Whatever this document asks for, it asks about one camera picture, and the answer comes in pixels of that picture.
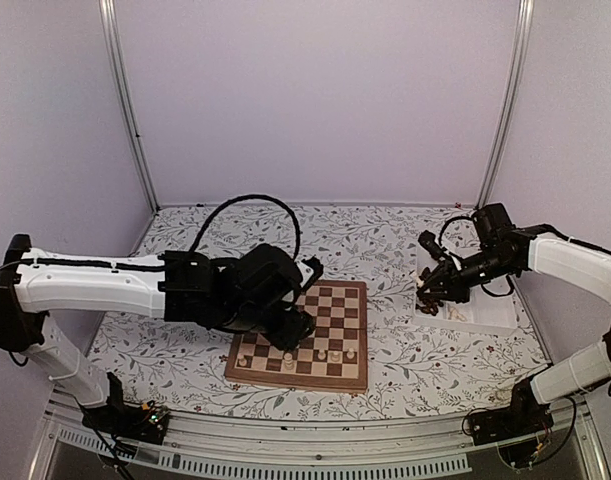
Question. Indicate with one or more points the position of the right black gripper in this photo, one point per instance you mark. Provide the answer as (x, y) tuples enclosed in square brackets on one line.
[(456, 290)]

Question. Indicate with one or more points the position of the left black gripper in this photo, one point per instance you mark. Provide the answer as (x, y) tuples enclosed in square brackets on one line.
[(293, 334)]

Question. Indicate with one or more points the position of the light queen piece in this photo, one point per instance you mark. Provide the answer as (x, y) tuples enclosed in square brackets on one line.
[(288, 362)]

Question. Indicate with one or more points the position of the wooden chess board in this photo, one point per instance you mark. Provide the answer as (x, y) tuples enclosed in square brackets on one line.
[(340, 312)]

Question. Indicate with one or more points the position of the light king piece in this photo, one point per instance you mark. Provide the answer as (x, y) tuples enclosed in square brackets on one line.
[(419, 279)]

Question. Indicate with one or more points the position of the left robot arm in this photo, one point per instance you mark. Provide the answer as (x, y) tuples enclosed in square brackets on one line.
[(254, 293)]

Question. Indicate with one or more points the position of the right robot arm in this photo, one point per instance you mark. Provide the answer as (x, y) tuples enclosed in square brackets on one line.
[(566, 275)]

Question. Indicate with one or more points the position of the pile of dark chess pieces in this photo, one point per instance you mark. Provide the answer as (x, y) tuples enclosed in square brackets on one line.
[(424, 304)]

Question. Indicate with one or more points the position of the pile of light chess pieces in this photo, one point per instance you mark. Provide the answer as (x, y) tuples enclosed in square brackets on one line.
[(455, 315)]

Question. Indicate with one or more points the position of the floral patterned table mat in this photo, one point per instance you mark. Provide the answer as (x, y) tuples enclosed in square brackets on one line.
[(367, 314)]

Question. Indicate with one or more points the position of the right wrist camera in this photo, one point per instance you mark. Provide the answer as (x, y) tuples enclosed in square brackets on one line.
[(428, 241)]

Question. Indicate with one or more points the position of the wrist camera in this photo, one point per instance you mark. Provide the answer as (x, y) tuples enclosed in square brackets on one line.
[(428, 241), (311, 270)]

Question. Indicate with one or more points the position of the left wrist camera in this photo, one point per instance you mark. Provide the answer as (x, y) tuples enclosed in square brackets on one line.
[(311, 270)]

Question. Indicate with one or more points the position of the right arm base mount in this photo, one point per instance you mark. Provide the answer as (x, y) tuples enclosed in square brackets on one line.
[(510, 425)]

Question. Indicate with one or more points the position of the right aluminium frame post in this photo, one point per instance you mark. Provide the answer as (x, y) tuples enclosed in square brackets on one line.
[(518, 57)]

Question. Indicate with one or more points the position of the aluminium frame post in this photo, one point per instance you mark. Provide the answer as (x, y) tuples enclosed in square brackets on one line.
[(116, 59), (518, 57)]

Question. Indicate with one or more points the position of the front aluminium rail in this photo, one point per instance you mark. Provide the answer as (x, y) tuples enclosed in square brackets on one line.
[(221, 447)]

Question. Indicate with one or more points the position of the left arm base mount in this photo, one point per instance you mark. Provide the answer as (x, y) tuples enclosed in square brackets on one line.
[(147, 422)]

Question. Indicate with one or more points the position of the left aluminium frame post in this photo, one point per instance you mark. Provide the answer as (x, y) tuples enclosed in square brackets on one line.
[(116, 59)]

